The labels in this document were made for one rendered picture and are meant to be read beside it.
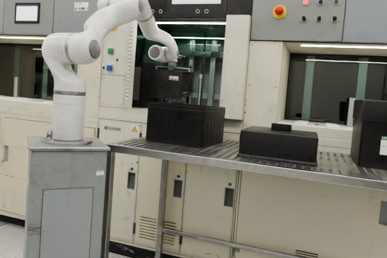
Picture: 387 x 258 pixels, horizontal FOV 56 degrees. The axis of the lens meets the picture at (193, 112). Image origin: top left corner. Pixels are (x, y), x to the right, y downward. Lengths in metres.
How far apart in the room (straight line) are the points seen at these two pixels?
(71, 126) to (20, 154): 1.24
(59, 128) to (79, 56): 0.28
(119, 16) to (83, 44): 0.32
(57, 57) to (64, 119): 0.24
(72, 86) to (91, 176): 0.34
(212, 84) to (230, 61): 0.96
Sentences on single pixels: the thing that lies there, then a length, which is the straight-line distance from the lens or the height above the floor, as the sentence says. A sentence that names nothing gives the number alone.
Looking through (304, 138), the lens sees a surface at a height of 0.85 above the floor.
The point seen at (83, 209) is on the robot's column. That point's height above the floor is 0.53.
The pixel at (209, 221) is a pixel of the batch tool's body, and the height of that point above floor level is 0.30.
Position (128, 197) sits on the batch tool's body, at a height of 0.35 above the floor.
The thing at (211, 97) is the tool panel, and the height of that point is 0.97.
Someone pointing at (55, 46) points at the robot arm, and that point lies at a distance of 1.47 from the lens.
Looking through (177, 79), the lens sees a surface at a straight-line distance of 2.23.
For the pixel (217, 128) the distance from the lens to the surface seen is 1.66.
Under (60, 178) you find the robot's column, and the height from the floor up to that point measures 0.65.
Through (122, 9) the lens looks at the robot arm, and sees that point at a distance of 1.67.
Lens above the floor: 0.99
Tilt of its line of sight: 3 degrees down
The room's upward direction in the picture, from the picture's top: 4 degrees clockwise
